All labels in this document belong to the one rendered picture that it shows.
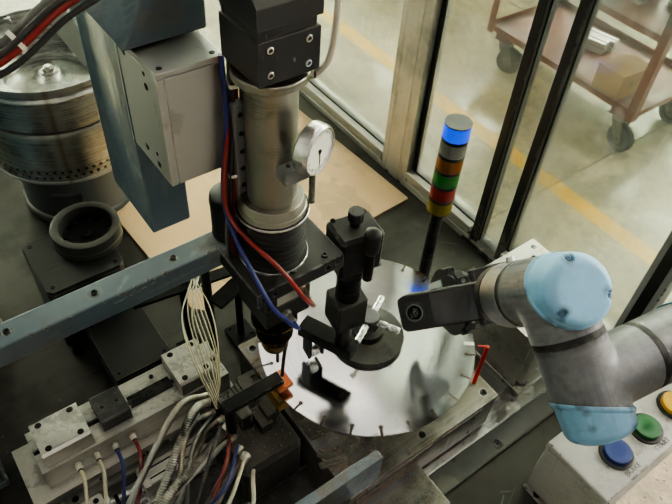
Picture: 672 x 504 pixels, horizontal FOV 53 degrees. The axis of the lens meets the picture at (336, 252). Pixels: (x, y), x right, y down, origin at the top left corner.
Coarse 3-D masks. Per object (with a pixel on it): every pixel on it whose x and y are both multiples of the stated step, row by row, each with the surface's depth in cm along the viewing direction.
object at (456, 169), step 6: (438, 156) 112; (438, 162) 112; (444, 162) 111; (450, 162) 110; (456, 162) 110; (462, 162) 112; (438, 168) 113; (444, 168) 112; (450, 168) 111; (456, 168) 111; (444, 174) 112; (450, 174) 112; (456, 174) 113
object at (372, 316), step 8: (376, 304) 101; (368, 312) 100; (376, 312) 100; (368, 320) 99; (376, 320) 99; (360, 328) 100; (368, 328) 99; (376, 328) 100; (384, 328) 99; (392, 328) 99; (360, 336) 97
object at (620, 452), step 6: (606, 444) 98; (612, 444) 98; (618, 444) 98; (624, 444) 98; (606, 450) 97; (612, 450) 97; (618, 450) 97; (624, 450) 97; (630, 450) 97; (606, 456) 97; (612, 456) 97; (618, 456) 97; (624, 456) 97; (630, 456) 97; (612, 462) 97; (618, 462) 96; (624, 462) 96
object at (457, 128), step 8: (448, 120) 107; (456, 120) 107; (464, 120) 107; (448, 128) 106; (456, 128) 106; (464, 128) 106; (448, 136) 107; (456, 136) 106; (464, 136) 107; (456, 144) 108; (464, 144) 108
